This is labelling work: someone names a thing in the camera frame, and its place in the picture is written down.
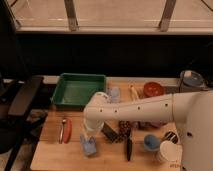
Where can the white cup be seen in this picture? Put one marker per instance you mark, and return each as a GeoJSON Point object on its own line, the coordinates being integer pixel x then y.
{"type": "Point", "coordinates": [169, 152]}

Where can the purple bowl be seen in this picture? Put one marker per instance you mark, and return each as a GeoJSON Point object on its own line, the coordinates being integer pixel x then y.
{"type": "Point", "coordinates": [157, 124]}

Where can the blue small bowl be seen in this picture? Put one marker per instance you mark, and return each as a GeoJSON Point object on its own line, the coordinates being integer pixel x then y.
{"type": "Point", "coordinates": [151, 143]}

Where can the dark small box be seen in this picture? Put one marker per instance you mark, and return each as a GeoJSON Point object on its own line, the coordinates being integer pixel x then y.
{"type": "Point", "coordinates": [142, 125]}

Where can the blue bowl on side table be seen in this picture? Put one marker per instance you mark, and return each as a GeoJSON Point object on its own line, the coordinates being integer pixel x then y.
{"type": "Point", "coordinates": [191, 78]}

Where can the black office chair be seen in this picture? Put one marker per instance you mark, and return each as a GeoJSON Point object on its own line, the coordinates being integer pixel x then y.
{"type": "Point", "coordinates": [14, 127]}

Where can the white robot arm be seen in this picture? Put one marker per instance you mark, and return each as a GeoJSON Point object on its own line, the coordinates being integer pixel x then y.
{"type": "Point", "coordinates": [191, 111]}

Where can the black handled knife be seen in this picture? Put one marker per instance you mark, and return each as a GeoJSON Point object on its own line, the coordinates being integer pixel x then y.
{"type": "Point", "coordinates": [128, 148]}

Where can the brown grape bunch toy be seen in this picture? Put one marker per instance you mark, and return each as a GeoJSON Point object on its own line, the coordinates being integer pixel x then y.
{"type": "Point", "coordinates": [124, 130]}

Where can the yellow-white gripper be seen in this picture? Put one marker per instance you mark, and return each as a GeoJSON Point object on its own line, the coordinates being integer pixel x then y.
{"type": "Point", "coordinates": [87, 136]}

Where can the green plastic tray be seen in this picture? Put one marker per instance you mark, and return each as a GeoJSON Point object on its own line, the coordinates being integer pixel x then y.
{"type": "Point", "coordinates": [74, 90]}

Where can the blue sponge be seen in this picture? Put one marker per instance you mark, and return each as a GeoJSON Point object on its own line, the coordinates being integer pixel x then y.
{"type": "Point", "coordinates": [88, 145]}

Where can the red plate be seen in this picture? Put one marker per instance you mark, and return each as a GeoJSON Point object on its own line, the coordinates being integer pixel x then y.
{"type": "Point", "coordinates": [152, 89]}

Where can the dark striped round lid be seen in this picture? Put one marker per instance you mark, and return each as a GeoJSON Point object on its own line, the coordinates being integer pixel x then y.
{"type": "Point", "coordinates": [171, 136]}

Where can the black rectangular block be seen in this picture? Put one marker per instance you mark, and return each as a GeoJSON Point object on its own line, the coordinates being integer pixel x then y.
{"type": "Point", "coordinates": [109, 133]}

